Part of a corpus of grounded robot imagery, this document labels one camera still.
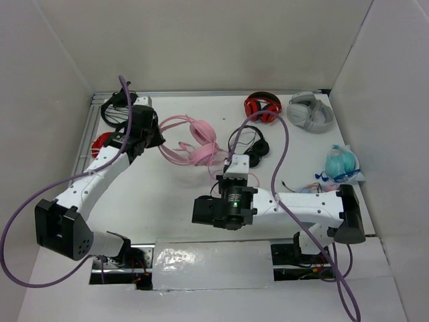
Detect pink wired headphones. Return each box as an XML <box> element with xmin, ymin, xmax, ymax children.
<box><xmin>158</xmin><ymin>115</ymin><xmax>227</xmax><ymax>180</ymax></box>

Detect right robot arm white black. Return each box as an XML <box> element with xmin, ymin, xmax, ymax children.
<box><xmin>192</xmin><ymin>174</ymin><xmax>366</xmax><ymax>263</ymax></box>

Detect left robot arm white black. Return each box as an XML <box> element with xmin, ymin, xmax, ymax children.
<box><xmin>35</xmin><ymin>105</ymin><xmax>165</xmax><ymax>268</ymax></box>

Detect red white headphones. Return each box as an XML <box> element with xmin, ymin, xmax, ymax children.
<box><xmin>90</xmin><ymin>131</ymin><xmax>112</xmax><ymax>159</ymax></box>

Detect black thin on-ear headphones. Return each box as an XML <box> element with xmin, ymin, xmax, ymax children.
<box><xmin>244</xmin><ymin>125</ymin><xmax>269</xmax><ymax>168</ymax></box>

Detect light blue headphones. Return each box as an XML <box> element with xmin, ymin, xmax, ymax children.
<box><xmin>295</xmin><ymin>182</ymin><xmax>322</xmax><ymax>193</ymax></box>

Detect red black headphones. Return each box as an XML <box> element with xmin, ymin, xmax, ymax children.
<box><xmin>243</xmin><ymin>91</ymin><xmax>282</xmax><ymax>117</ymax></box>

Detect white grey headphones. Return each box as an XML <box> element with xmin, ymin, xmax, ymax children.
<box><xmin>286</xmin><ymin>91</ymin><xmax>334</xmax><ymax>133</ymax></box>

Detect teal headphones in bag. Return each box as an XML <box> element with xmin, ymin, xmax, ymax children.
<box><xmin>314</xmin><ymin>145</ymin><xmax>366</xmax><ymax>183</ymax></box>

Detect white taped front panel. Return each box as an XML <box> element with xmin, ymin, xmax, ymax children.
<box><xmin>152</xmin><ymin>241</ymin><xmax>274</xmax><ymax>291</ymax></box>

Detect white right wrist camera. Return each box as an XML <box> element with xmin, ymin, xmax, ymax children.
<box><xmin>223</xmin><ymin>154</ymin><xmax>249</xmax><ymax>179</ymax></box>

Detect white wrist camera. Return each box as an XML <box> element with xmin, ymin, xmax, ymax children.
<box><xmin>223</xmin><ymin>154</ymin><xmax>249</xmax><ymax>179</ymax></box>
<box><xmin>134</xmin><ymin>95</ymin><xmax>152</xmax><ymax>107</ymax></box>

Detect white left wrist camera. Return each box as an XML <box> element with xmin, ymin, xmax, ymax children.
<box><xmin>134</xmin><ymin>95</ymin><xmax>152</xmax><ymax>107</ymax></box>

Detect black headset with cable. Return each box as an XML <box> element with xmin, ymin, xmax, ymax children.
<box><xmin>101</xmin><ymin>89</ymin><xmax>129</xmax><ymax>128</ymax></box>

